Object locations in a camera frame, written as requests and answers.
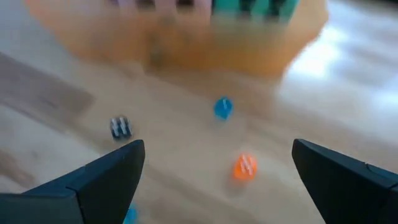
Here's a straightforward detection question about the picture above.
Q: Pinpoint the small black die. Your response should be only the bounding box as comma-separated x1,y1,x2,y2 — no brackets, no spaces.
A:
109,115,134,141

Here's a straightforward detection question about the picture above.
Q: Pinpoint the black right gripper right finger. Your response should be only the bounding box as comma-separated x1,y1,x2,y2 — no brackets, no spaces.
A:
292,139,398,224

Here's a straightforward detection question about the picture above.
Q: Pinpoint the small cyan translucent die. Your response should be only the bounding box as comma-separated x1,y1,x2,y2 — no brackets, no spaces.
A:
123,203,139,224
213,96,234,121

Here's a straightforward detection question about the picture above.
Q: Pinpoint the small orange translucent die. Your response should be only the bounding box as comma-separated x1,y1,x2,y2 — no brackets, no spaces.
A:
232,152,258,182

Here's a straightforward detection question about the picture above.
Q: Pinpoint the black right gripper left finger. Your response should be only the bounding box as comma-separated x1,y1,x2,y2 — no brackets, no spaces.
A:
0,139,146,224

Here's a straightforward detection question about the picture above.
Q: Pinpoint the large teal foam die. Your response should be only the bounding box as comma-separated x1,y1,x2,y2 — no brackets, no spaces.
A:
212,0,302,24

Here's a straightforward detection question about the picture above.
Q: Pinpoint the orange translucent plastic bin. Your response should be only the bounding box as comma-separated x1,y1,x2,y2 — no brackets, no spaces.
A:
24,0,330,78

